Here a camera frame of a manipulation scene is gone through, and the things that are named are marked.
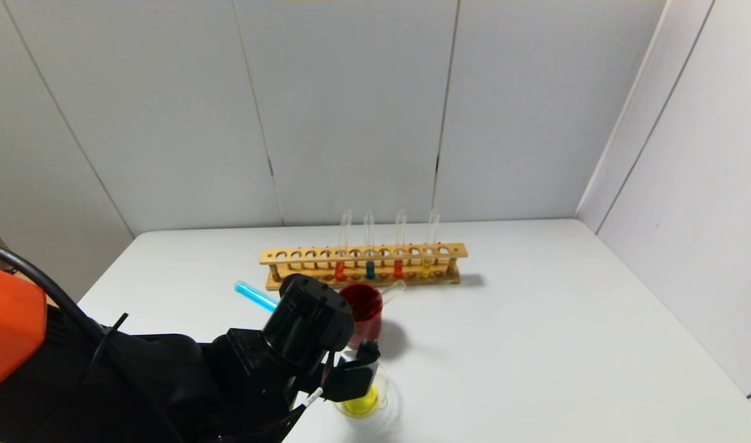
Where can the test tube with red pigment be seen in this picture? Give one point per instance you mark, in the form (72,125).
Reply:
(340,271)
(398,269)

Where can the test tube with yellow pigment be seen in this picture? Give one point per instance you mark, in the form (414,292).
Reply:
(393,291)
(426,268)

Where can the red plastic cup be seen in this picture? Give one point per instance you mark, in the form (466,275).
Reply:
(368,320)

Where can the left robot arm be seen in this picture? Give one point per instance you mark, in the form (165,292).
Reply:
(135,381)

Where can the clear glass dish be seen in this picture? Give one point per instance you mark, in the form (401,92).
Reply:
(366,406)

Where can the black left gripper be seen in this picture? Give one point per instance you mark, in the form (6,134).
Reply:
(358,376)

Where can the wooden test tube rack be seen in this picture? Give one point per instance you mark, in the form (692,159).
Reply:
(412,280)

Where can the test tube with blue pigment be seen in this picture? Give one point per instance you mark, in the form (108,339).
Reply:
(255,296)
(370,271)

